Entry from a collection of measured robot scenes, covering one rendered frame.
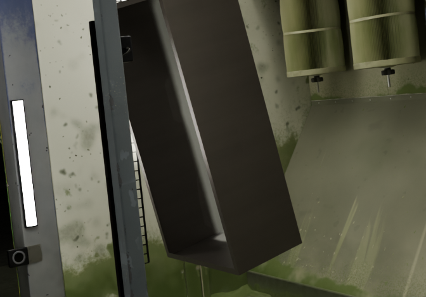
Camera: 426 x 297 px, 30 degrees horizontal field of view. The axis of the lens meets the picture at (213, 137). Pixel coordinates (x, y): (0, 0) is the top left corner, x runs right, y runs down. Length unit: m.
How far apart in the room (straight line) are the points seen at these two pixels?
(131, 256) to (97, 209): 2.07
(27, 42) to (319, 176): 1.76
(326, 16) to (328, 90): 0.57
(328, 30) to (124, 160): 2.49
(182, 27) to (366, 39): 1.14
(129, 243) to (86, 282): 2.11
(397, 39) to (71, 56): 1.62
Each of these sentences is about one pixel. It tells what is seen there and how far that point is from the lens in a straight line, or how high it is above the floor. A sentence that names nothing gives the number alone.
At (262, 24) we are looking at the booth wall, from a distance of 4.74.
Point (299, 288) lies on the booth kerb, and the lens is 4.29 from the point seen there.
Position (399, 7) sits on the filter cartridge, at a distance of 3.98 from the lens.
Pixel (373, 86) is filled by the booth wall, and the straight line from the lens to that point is 4.50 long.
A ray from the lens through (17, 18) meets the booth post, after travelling 4.06.
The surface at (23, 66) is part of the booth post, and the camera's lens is 4.04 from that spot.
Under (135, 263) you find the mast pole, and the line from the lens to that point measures 2.13.
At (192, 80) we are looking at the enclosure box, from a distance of 3.16.
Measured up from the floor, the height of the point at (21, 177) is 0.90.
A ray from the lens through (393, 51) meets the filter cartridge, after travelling 3.94.
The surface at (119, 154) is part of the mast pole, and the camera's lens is 2.08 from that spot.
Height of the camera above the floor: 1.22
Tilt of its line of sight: 3 degrees down
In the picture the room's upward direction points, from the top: 6 degrees counter-clockwise
